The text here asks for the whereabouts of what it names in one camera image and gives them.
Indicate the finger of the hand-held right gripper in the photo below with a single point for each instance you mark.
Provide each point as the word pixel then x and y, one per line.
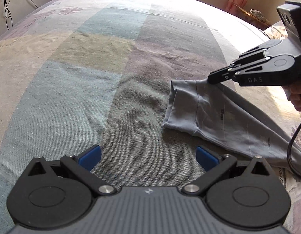
pixel 218 76
pixel 253 53

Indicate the wooden nightstand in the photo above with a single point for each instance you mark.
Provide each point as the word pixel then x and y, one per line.
pixel 250 17

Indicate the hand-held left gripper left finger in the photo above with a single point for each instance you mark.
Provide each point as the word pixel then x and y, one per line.
pixel 90 157

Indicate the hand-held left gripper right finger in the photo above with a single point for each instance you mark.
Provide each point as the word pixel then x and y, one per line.
pixel 206 159

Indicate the person's right hand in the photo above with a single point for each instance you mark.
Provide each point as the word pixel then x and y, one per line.
pixel 300 97

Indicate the bed with patterned sheet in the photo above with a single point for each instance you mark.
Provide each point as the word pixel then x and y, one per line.
pixel 67 78

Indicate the folded grey cloth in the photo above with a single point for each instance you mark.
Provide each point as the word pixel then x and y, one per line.
pixel 257 14

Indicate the grey pants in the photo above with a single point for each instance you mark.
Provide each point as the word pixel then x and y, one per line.
pixel 226 121

